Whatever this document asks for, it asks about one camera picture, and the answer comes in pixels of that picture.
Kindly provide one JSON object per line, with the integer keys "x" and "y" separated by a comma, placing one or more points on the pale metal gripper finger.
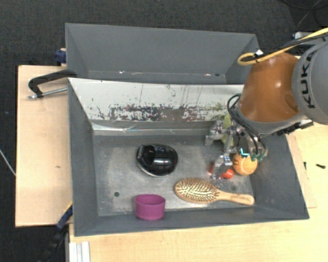
{"x": 217, "y": 168}
{"x": 227, "y": 160}

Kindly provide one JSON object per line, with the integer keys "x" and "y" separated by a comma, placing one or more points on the small red object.
{"x": 228, "y": 174}

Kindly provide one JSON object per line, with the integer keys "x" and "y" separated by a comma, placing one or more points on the yellow-green object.
{"x": 226, "y": 122}

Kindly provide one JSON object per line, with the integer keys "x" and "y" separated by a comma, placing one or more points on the orange ball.
{"x": 246, "y": 166}

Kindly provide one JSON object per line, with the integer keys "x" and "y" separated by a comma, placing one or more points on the wooden hairbrush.
{"x": 196, "y": 191}

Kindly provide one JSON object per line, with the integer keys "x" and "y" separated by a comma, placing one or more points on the glossy black rounded object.
{"x": 158, "y": 160}

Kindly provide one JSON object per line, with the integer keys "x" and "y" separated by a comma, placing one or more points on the purple plastic cup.
{"x": 149, "y": 207}

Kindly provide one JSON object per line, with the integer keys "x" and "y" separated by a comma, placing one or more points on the small black screw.
{"x": 321, "y": 166}

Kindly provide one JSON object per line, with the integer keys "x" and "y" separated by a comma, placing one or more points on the grey metal bin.
{"x": 120, "y": 173}

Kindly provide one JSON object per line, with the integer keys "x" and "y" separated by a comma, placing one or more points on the pale wood board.
{"x": 41, "y": 146}

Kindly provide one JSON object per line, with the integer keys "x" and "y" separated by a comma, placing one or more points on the black cylinder on white bracket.
{"x": 289, "y": 129}

